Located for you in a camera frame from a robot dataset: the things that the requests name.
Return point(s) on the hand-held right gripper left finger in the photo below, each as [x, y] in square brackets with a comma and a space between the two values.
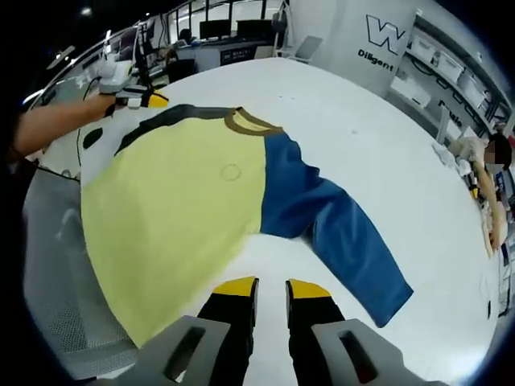
[229, 321]

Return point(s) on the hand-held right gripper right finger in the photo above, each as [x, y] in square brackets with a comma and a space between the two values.
[310, 321]

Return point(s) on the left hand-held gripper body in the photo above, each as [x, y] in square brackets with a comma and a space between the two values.
[114, 76]

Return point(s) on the yellow and blue garment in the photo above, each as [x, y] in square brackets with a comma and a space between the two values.
[169, 201]

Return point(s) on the person's left hand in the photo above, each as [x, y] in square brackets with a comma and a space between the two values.
[98, 109]

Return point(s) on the black computer mouse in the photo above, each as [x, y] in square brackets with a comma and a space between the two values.
[92, 138]

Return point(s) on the grey reception desk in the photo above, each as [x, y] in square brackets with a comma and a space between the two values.
[233, 56]

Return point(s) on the white floor stand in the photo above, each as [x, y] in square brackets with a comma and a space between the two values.
[281, 28]

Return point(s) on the white office chair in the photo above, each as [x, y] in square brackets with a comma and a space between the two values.
[410, 91]
[310, 49]

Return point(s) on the grey mesh office chair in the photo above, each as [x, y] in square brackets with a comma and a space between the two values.
[60, 281]

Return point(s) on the white crumpled cloth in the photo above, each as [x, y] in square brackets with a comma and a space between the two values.
[444, 154]

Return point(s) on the white storage bin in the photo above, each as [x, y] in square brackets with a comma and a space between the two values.
[450, 66]
[474, 87]
[424, 49]

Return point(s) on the white shelving rack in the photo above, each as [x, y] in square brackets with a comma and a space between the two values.
[450, 68]

